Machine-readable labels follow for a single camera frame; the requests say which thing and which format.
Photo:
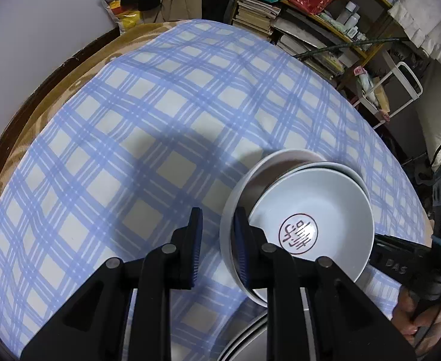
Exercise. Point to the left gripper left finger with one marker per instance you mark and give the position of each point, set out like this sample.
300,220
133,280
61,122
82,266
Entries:
185,261

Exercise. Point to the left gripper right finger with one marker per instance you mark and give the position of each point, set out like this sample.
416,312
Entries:
250,256

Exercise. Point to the small red-rimmed bowl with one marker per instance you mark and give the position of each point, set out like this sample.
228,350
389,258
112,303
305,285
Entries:
251,187

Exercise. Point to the large red-rimmed bowl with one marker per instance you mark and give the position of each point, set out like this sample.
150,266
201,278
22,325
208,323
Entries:
318,212

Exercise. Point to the large white cherry plate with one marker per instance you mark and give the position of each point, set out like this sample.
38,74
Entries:
249,332

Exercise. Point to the person's right hand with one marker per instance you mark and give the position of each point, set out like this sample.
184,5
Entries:
408,326

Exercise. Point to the blue plaid tablecloth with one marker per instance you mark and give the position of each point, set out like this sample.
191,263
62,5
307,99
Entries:
166,127

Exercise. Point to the white metal cart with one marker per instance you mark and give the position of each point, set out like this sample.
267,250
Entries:
386,96

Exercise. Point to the stack of books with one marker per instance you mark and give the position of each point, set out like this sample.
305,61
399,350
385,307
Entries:
256,17

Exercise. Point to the snack bags pile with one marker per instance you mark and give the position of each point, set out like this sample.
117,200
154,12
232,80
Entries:
126,17

